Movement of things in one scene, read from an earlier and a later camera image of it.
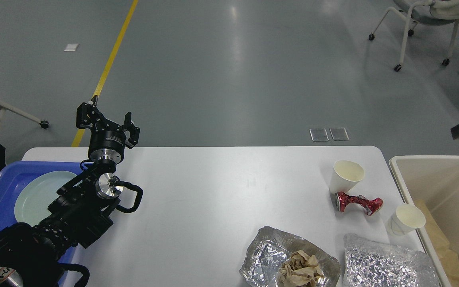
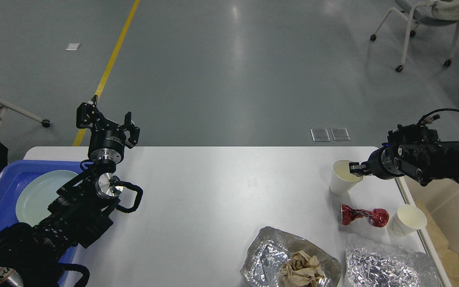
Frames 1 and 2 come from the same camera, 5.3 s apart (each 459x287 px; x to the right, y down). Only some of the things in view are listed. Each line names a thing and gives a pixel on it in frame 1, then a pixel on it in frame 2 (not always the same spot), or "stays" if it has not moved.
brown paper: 300,270 stays
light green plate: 31,204 stays
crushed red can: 371,206 to 379,217
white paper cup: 407,218 stays
